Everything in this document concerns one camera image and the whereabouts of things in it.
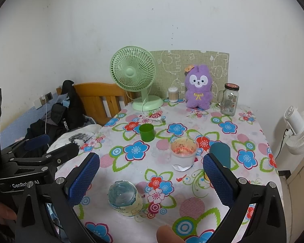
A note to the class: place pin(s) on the person's left hand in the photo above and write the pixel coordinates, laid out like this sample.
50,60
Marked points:
0,212

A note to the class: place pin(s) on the floral tablecloth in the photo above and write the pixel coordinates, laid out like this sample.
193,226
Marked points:
152,162

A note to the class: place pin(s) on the green patterned board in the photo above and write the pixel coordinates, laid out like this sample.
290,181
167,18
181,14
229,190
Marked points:
167,63

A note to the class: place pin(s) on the wooden bed headboard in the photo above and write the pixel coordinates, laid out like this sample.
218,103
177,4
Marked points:
96,93

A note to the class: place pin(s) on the wall socket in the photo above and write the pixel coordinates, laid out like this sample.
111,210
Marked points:
46,98

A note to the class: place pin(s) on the dark teal cup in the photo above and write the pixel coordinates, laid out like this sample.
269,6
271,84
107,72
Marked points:
221,151

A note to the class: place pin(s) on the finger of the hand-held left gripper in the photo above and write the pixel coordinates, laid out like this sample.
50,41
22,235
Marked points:
36,141
65,151

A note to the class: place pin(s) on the white paper scrap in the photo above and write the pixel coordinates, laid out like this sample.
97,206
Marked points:
181,168

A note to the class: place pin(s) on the white standing fan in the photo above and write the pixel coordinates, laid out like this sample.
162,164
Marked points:
300,131

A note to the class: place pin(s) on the clear glass cup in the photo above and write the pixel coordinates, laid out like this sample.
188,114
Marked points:
124,197

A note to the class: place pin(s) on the purple plush toy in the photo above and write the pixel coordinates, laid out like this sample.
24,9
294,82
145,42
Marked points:
198,92

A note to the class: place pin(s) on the black bag and clothes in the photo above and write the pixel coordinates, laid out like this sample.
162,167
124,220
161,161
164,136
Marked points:
71,111

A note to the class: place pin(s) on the green desk fan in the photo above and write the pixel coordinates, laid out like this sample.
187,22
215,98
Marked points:
131,72

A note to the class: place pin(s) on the glass jar mug with lid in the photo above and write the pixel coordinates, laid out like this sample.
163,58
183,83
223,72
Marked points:
229,101

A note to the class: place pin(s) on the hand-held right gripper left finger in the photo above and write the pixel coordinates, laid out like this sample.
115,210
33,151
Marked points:
84,179

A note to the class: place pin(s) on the person's right hand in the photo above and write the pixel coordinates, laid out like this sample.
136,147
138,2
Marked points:
168,235

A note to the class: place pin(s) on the white printed cloth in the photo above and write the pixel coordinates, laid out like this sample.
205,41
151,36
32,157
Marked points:
78,138

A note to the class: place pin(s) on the beige cabinet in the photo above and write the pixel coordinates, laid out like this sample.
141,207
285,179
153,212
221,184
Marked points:
302,184

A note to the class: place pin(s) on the translucent plastic cup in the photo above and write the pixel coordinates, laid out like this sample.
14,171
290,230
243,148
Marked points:
183,154

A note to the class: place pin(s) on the cotton swab container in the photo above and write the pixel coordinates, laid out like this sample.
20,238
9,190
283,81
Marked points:
173,95

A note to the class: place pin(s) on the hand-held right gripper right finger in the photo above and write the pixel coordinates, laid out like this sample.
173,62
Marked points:
217,182

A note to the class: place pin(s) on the green plastic cup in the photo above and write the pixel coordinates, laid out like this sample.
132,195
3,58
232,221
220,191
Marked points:
146,133

